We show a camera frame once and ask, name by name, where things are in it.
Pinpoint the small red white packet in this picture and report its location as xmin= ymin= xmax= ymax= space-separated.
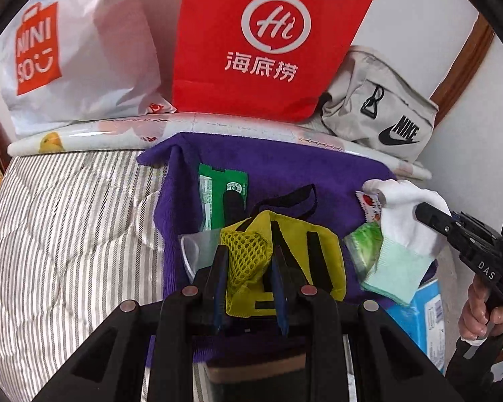
xmin=355 ymin=190 xmax=383 ymax=223

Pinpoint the rolled printed white mat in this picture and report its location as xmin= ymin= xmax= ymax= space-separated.
xmin=7 ymin=111 xmax=432 ymax=182

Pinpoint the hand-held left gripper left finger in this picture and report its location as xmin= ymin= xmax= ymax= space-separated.
xmin=34 ymin=243 xmax=231 ymax=402

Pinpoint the purple towel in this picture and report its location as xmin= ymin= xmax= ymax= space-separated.
xmin=136 ymin=132 xmax=439 ymax=364

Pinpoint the white plastic shopping bag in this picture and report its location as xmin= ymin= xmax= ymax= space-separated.
xmin=1 ymin=0 xmax=177 ymax=135

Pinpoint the blue tissue box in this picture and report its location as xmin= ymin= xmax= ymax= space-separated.
xmin=385 ymin=278 xmax=450 ymax=377

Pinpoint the green snack packet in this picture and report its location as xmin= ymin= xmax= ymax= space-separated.
xmin=197 ymin=163 xmax=251 ymax=234

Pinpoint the green tissue pack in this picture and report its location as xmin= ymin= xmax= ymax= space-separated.
xmin=345 ymin=222 xmax=383 ymax=282

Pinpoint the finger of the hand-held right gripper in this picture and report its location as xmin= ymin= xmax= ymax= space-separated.
xmin=415 ymin=202 xmax=462 ymax=240

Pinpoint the yellow mesh pouch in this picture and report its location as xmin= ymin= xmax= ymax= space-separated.
xmin=220 ymin=211 xmax=347 ymax=318

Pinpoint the beige waist bag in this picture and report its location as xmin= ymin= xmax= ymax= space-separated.
xmin=321 ymin=45 xmax=439 ymax=162

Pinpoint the wooden door frame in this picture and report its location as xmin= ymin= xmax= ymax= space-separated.
xmin=427 ymin=12 xmax=496 ymax=115

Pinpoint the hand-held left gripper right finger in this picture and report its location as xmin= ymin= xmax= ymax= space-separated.
xmin=270 ymin=245 xmax=462 ymax=402

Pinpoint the white sock mint cuff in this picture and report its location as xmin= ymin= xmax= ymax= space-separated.
xmin=359 ymin=178 xmax=452 ymax=306

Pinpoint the white mesh pouch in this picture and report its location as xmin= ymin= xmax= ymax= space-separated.
xmin=178 ymin=230 xmax=219 ymax=282

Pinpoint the person's right hand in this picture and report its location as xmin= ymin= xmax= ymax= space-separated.
xmin=459 ymin=275 xmax=503 ymax=347

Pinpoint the red paper bag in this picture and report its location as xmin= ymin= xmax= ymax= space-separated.
xmin=171 ymin=0 xmax=378 ymax=124

